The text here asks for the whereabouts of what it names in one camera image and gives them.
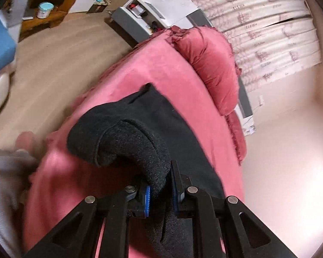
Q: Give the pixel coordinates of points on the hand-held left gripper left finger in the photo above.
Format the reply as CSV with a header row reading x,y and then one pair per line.
x,y
147,201

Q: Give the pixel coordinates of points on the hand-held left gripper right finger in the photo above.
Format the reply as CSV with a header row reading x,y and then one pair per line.
x,y
175,196

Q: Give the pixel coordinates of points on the black pants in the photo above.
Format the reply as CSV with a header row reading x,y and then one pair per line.
x,y
150,118

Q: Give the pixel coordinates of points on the small pink ruffled pillow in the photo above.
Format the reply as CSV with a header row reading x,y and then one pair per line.
x,y
235,134

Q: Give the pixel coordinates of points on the pink bed blanket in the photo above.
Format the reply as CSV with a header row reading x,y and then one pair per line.
x,y
156,67

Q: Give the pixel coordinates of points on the large pink ruffled pillow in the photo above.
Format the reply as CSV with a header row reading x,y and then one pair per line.
x,y
212,64

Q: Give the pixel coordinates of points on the light grey cloth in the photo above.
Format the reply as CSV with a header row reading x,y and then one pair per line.
x,y
5,182

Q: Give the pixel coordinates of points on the grey and white nightstand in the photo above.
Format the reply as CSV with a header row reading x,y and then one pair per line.
x,y
132,18

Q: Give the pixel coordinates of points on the white patterned curtain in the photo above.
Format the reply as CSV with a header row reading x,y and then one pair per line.
x,y
271,18

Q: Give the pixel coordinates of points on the low wooden table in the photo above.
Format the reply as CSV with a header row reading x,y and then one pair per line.
x,y
40,25

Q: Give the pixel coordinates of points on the blue cushion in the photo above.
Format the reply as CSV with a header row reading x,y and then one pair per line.
x,y
0,48

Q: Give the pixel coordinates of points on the teal can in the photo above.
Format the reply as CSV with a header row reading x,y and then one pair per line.
x,y
45,10

